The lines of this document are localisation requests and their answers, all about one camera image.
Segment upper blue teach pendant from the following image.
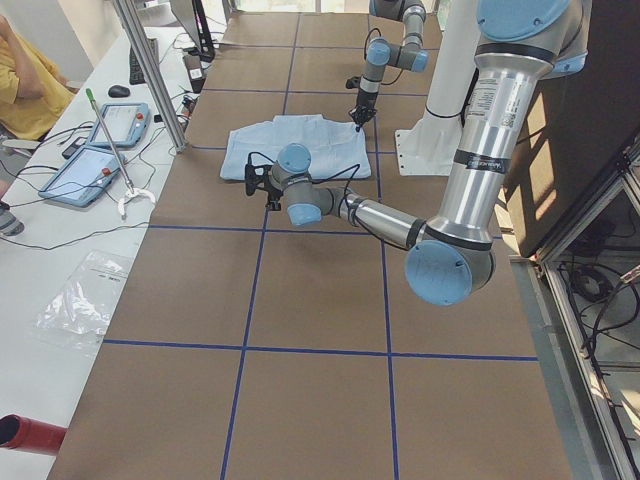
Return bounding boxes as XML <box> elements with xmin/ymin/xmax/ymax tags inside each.
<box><xmin>99</xmin><ymin>102</ymin><xmax>150</xmax><ymax>149</ymax></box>

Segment person in yellow shirt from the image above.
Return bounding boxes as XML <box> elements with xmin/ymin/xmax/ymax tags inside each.
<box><xmin>1</xmin><ymin>17</ymin><xmax>75</xmax><ymax>141</ymax></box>

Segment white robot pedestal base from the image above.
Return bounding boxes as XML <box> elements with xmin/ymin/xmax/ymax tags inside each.
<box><xmin>395</xmin><ymin>0</ymin><xmax>480</xmax><ymax>176</ymax></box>

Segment light blue button-up shirt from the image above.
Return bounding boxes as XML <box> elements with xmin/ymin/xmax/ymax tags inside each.
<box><xmin>220</xmin><ymin>114</ymin><xmax>371</xmax><ymax>181</ymax></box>

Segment black keyboard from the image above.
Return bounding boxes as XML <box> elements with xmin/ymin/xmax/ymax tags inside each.
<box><xmin>128</xmin><ymin>37</ymin><xmax>160</xmax><ymax>85</ymax></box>

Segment aluminium frame post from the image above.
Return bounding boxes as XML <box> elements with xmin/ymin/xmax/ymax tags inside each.
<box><xmin>113</xmin><ymin>0</ymin><xmax>187</xmax><ymax>153</ymax></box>

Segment clear plastic bag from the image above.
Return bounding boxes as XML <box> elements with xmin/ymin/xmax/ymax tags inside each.
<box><xmin>32</xmin><ymin>250</ymin><xmax>133</xmax><ymax>357</ymax></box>

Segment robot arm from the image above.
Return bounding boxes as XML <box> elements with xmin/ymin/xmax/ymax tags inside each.
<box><xmin>345</xmin><ymin>0</ymin><xmax>429</xmax><ymax>132</ymax></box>
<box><xmin>245</xmin><ymin>1</ymin><xmax>591</xmax><ymax>306</ymax></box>

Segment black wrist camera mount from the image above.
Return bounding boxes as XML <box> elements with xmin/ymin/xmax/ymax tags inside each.
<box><xmin>244</xmin><ymin>162</ymin><xmax>271</xmax><ymax>196</ymax></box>
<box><xmin>345</xmin><ymin>76</ymin><xmax>361</xmax><ymax>89</ymax></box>

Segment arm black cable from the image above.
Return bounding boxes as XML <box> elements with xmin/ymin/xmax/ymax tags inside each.
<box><xmin>246</xmin><ymin>151</ymin><xmax>363</xmax><ymax>182</ymax></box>
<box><xmin>364</xmin><ymin>27</ymin><xmax>407</xmax><ymax>86</ymax></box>

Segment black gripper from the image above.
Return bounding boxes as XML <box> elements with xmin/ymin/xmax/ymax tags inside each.
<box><xmin>349</xmin><ymin>90</ymin><xmax>378</xmax><ymax>132</ymax></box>
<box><xmin>264</xmin><ymin>179</ymin><xmax>283</xmax><ymax>210</ymax></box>

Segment reacher grabber stick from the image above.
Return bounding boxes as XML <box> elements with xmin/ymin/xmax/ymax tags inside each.
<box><xmin>85</xmin><ymin>88</ymin><xmax>156</xmax><ymax>220</ymax></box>

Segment red cylinder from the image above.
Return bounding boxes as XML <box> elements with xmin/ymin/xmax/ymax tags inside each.
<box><xmin>1</xmin><ymin>414</ymin><xmax>67</xmax><ymax>456</ymax></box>

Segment lower blue teach pendant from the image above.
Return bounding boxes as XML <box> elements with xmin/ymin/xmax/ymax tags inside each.
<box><xmin>38</xmin><ymin>146</ymin><xmax>120</xmax><ymax>208</ymax></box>

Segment blue teach pendant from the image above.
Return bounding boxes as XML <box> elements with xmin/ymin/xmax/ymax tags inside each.
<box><xmin>38</xmin><ymin>146</ymin><xmax>120</xmax><ymax>208</ymax></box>
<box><xmin>99</xmin><ymin>102</ymin><xmax>150</xmax><ymax>149</ymax></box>

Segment black computer mouse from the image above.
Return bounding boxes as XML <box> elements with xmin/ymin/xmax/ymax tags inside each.
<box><xmin>107</xmin><ymin>84</ymin><xmax>131</xmax><ymax>98</ymax></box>

